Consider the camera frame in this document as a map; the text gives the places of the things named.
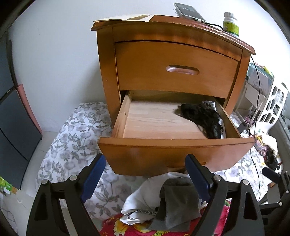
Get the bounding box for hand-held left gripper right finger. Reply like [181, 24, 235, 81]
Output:
[185, 154, 265, 236]

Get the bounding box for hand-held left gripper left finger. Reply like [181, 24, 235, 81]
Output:
[27, 154, 106, 236]

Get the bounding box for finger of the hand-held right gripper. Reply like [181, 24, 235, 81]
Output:
[262, 167, 282, 183]
[259, 203, 285, 218]

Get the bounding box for grey underwear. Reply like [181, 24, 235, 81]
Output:
[146, 178, 201, 231]

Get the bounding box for white garment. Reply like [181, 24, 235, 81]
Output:
[121, 172, 202, 225]

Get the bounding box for wooden drawer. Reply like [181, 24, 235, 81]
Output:
[98, 89, 256, 177]
[114, 41, 242, 99]

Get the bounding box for black lace underwear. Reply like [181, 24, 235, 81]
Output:
[176, 103, 225, 139]

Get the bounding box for wooden closed drawer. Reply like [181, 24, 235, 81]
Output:
[114, 41, 242, 99]

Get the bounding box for black tangled bundle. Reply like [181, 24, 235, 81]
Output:
[265, 150, 281, 172]

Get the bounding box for pink beaded accessory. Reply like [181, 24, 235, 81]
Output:
[254, 136, 270, 157]

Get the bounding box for grey fabric seat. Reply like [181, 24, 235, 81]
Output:
[270, 113, 290, 164]

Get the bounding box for grey floral bed sheet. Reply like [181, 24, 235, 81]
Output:
[36, 102, 276, 219]

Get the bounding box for black power adapter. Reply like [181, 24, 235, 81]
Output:
[237, 121, 250, 134]

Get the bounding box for red floral blanket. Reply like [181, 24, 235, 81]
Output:
[100, 200, 231, 236]

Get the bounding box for white perforated plastic panel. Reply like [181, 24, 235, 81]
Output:
[258, 82, 289, 125]

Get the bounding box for green printed packet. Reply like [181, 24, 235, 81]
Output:
[0, 176, 17, 196]

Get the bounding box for dark blue cabinet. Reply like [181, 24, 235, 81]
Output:
[0, 38, 43, 190]

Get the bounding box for pink board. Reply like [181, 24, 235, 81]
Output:
[17, 84, 43, 139]

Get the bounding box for wooden nightstand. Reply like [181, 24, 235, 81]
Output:
[91, 15, 256, 146]

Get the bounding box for white bottle with green label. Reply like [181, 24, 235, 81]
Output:
[223, 12, 239, 38]

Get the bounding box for beige papers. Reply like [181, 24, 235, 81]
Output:
[93, 14, 154, 23]

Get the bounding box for grey flat device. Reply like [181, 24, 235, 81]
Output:
[174, 2, 207, 23]

